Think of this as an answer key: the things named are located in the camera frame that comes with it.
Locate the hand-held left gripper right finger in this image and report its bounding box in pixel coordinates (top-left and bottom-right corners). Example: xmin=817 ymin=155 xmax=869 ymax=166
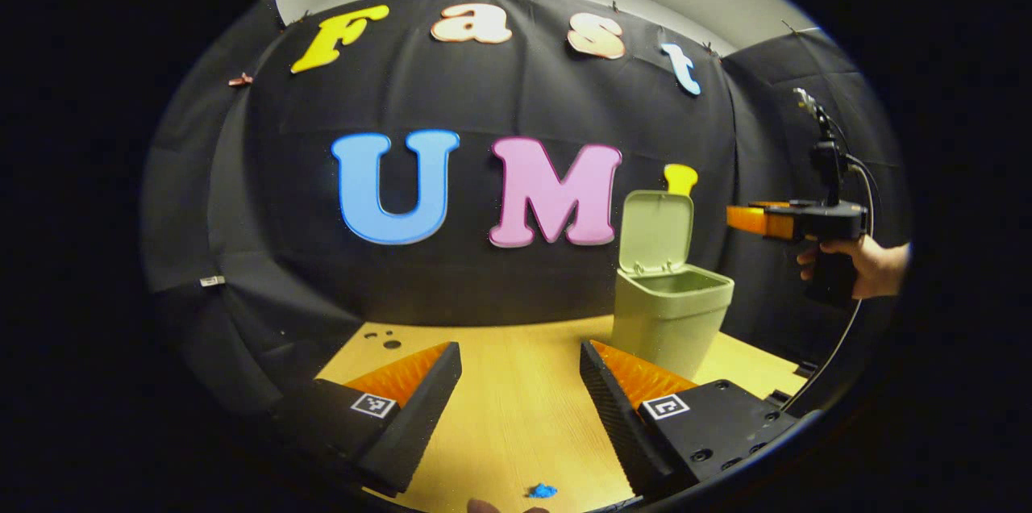
xmin=579 ymin=340 xmax=799 ymax=498

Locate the black backdrop cloth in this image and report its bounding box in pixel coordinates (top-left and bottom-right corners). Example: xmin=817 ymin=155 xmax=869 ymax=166
xmin=141 ymin=0 xmax=912 ymax=417

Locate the wooden desktop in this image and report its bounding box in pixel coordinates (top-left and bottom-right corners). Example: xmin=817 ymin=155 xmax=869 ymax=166
xmin=316 ymin=315 xmax=809 ymax=513

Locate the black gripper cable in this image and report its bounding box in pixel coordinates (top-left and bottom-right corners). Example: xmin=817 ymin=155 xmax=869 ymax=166
xmin=780 ymin=154 xmax=877 ymax=414

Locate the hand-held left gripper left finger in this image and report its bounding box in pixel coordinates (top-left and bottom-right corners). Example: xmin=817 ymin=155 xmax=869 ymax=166
xmin=270 ymin=341 xmax=463 ymax=498

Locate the green desktop garbage bin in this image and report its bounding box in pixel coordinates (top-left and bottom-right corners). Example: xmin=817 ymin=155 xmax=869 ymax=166
xmin=610 ymin=190 xmax=736 ymax=381

